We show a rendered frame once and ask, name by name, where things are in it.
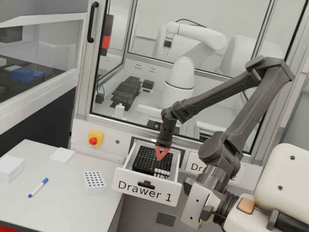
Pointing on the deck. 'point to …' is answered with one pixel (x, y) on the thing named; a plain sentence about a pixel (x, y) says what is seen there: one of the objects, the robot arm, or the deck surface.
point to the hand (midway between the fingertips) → (159, 156)
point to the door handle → (91, 22)
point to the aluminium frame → (86, 62)
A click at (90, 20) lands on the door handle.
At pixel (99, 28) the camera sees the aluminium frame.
